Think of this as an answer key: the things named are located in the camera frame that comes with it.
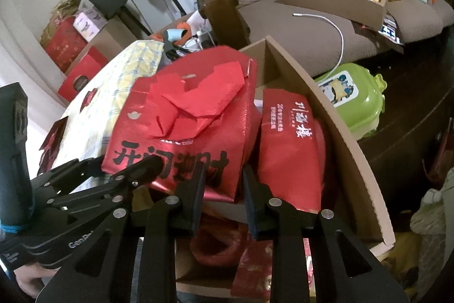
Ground red bag black characters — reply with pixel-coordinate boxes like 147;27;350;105
102;46;261;203

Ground red foil ball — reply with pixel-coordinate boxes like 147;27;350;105
189;214;249;267

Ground large open cardboard box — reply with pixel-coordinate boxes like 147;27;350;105
176;38;406;302

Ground yellow plaid tablecloth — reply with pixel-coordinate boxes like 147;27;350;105
52;40;164;168

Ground small red packet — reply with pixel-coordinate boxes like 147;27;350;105
80;88;98;112

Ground red chocolate gift box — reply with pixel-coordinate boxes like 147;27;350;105
58;47;108;101

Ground long red envelope pack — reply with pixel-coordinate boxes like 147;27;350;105
230;87;327;302

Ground brown cardboard box stack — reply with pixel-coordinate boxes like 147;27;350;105
65;17;137;76

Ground floor box of clutter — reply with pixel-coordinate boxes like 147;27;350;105
149;11;216;62

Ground red tall gift bag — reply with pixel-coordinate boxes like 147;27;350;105
45;15;87;73

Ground small pink white box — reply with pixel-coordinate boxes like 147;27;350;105
73;9;107;42

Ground green cartoon lunch box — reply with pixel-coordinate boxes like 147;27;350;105
316;63;387;141

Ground brown paper bag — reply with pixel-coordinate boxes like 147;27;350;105
40;0;81;49

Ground white charging cable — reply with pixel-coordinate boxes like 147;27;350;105
292;12;346;80

